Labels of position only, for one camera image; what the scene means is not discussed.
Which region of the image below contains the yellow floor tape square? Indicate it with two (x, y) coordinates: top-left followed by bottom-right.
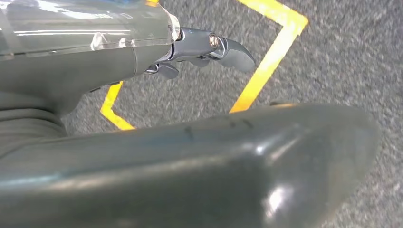
(100, 0), (309, 131)

